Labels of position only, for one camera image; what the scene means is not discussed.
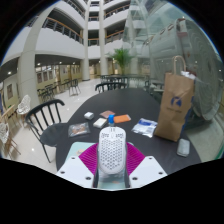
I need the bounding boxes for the black wooden chair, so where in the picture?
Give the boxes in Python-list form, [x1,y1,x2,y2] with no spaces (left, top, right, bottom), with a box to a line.
[25,98,69,164]
[94,81,128,94]

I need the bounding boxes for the white lattice chair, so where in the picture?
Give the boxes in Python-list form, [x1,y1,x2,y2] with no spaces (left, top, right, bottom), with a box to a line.
[0,122,22,158]
[16,94,32,118]

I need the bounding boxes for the white flat box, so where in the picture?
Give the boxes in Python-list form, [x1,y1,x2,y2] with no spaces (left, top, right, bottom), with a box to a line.
[92,117,108,129]

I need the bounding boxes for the orange flat packet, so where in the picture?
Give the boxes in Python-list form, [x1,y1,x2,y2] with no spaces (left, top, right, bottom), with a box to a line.
[113,114,132,125]

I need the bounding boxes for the white perforated computer mouse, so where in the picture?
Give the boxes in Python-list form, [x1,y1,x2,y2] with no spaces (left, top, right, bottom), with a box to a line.
[97,125,128,177]

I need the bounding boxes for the small white square box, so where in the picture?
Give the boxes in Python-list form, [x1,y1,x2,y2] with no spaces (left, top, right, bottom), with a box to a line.
[83,111,95,121]

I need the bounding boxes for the brown flat packet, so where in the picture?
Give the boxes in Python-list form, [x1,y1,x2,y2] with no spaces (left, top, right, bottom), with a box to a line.
[99,110,116,120]

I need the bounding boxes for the green potted plant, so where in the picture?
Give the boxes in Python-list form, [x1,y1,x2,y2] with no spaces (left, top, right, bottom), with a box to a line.
[108,47,134,76]

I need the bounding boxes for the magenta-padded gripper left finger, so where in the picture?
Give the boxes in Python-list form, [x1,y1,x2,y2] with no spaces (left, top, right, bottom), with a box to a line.
[55,142,100,189]

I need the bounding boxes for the small bottle with blue cap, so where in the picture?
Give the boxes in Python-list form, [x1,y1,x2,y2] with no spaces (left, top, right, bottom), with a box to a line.
[107,114,116,128]

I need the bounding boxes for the white plastic packet blue print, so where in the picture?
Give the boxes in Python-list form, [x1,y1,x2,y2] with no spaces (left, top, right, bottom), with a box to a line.
[131,117,158,139]

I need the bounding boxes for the clear plastic snack packet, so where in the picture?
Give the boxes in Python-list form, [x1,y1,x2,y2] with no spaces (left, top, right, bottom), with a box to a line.
[67,121,92,138]

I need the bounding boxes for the brown paper bag blue logo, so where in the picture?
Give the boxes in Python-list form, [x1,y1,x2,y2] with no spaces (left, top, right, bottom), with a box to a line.
[153,55,196,143]

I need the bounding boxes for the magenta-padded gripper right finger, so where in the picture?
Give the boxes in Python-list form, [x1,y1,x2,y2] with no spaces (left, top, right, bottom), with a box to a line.
[125,142,168,189]

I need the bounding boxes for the group of dark chairs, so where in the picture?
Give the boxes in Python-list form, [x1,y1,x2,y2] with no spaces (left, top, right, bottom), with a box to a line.
[37,78,82,103]

